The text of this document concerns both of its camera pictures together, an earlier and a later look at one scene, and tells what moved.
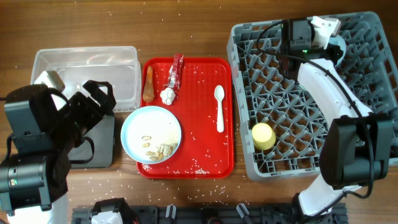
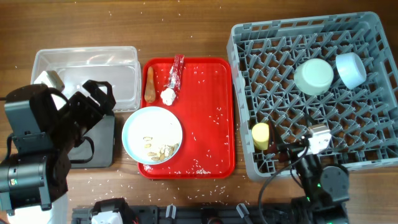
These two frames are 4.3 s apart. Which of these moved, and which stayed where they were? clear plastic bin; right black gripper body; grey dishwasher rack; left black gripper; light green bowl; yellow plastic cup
Moved: light green bowl; right black gripper body
Stayed: grey dishwasher rack; clear plastic bin; left black gripper; yellow plastic cup
